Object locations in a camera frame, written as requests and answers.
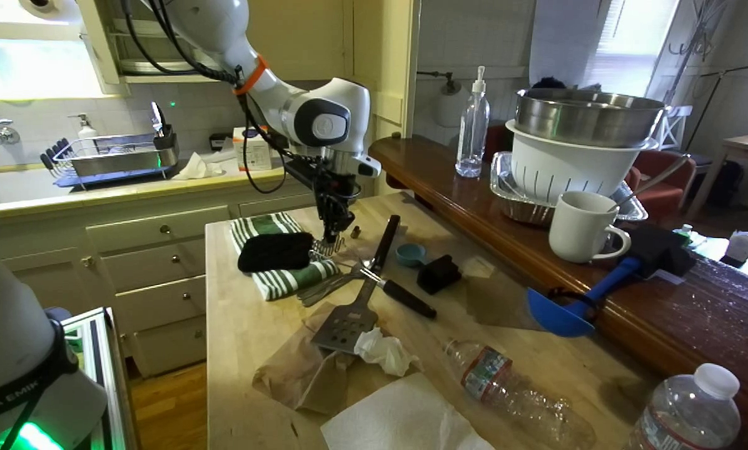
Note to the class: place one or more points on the white paper sheet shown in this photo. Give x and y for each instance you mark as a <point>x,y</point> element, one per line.
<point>399,422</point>

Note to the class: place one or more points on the white ceramic mug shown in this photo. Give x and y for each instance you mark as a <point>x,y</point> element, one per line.
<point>580,229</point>

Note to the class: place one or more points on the metal dish tray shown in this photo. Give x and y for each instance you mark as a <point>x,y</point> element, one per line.
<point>106,163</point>

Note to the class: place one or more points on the teal measuring cup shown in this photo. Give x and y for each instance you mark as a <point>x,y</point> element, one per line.
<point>412,257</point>

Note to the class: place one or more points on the small black object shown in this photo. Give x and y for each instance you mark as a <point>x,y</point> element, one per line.
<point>438,277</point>

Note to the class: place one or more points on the bright window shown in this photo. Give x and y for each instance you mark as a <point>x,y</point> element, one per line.
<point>635,47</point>

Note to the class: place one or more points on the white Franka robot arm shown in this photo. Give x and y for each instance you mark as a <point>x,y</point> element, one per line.
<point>5,334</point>

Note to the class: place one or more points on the crushed plastic bottle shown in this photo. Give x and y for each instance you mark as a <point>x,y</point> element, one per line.
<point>513,401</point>

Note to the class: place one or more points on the metal tongs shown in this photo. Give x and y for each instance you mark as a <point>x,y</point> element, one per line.
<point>332,286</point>

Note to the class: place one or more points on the clear water bottle white cap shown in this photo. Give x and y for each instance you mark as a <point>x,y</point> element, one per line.
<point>689,416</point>

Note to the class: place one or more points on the blue plastic ladle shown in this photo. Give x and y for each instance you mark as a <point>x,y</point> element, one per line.
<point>555,317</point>

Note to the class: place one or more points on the white soap pump bottle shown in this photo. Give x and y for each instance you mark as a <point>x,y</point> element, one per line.
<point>85,134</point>

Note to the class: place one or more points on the red chair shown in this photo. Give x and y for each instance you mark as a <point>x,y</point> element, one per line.
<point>669,196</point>

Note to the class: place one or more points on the white plastic colander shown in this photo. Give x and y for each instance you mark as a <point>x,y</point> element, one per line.
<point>555,166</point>

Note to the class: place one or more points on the white crumpled rag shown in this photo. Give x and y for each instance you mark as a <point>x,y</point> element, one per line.
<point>199,166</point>

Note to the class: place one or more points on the clear pump sanitizer bottle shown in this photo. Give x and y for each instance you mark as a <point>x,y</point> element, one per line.
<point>474,134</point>

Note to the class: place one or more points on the crumpled white tissue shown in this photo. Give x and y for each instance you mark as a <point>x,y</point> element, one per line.
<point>385,351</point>

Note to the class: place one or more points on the tall metal faucet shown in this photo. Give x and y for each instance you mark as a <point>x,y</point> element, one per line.
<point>164,134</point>

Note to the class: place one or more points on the cream drawer cabinet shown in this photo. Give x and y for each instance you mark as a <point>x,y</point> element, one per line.
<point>155,252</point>

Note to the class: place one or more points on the small white plastic item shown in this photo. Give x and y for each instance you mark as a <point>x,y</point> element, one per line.
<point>742,246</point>

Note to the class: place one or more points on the green white striped towel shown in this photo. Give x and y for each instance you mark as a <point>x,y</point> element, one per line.
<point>289,281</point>

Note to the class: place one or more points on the large metal bowl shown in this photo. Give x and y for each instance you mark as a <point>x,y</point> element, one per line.
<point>587,122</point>

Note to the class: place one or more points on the black cloth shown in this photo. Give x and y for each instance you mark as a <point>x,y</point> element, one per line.
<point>274,252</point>

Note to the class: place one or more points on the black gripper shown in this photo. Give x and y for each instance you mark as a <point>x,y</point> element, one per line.
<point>333,188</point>

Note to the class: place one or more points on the black rectangular object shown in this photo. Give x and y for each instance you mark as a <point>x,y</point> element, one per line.
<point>663,252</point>

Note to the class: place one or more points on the robot mounting stand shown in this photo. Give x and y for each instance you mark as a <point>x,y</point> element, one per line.
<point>99,351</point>

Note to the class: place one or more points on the clear plastic bag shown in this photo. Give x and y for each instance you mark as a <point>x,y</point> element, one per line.
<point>293,376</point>

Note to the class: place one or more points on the dark wooden bar counter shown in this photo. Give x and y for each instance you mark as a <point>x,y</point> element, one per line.
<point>474,209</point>

